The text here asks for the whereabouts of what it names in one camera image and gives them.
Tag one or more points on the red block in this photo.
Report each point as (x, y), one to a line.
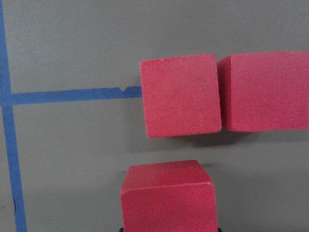
(174, 196)
(264, 91)
(180, 96)

